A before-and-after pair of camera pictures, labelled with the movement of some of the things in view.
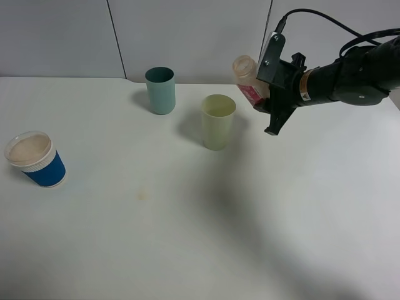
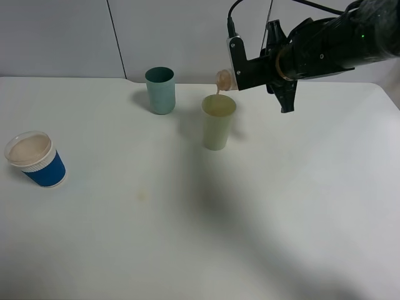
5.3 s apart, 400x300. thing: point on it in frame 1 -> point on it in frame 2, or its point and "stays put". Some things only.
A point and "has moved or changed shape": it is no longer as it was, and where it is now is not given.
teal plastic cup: x=160 y=85 stays put
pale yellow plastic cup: x=217 y=112 stays put
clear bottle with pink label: x=247 y=80 has moved or changed shape
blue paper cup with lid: x=32 y=153 stays put
